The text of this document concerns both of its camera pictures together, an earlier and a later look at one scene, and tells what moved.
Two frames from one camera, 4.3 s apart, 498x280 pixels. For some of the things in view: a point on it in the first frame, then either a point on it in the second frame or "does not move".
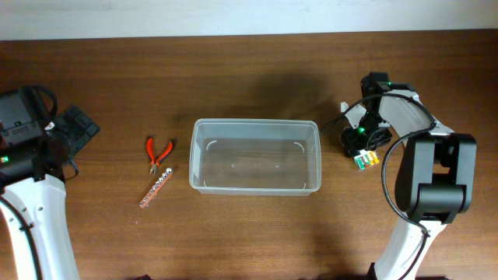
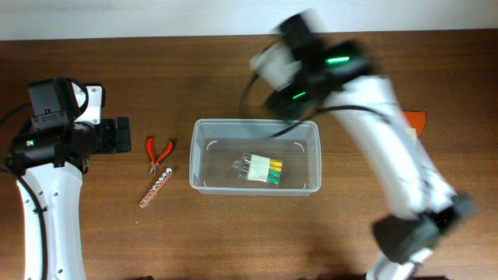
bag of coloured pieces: (366, 159) -> (258, 168)
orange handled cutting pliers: (154, 162) does not move
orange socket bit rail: (156, 188) does not move
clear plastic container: (255, 157) does not move
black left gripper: (80, 124) -> (114, 143)
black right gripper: (351, 145) -> (299, 106)
